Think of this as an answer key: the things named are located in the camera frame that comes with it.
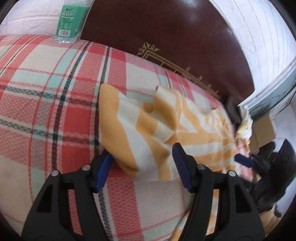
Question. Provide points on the dark brown headboard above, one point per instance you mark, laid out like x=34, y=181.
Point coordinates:
x=161, y=27

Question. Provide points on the green label water bottle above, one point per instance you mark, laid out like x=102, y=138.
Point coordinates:
x=70, y=22

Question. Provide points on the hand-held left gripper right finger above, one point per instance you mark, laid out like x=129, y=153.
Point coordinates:
x=182, y=168

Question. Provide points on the yellow white crumpled cloth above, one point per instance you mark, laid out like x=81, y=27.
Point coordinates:
x=245, y=126

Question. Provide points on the grey cabinet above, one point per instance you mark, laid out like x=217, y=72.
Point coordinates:
x=272, y=92

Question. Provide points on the yellow white striped garment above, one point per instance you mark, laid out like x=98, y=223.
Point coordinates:
x=143, y=129

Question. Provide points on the dark brown cloth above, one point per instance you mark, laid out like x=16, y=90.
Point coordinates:
x=232, y=109

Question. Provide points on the red plaid blanket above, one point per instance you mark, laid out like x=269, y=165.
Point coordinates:
x=34, y=104

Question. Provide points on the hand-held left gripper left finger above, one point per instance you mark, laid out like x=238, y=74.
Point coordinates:
x=103, y=172

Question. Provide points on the open cardboard box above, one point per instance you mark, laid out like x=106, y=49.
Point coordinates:
x=263, y=132

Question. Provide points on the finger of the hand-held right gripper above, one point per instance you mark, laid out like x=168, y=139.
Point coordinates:
x=242, y=160

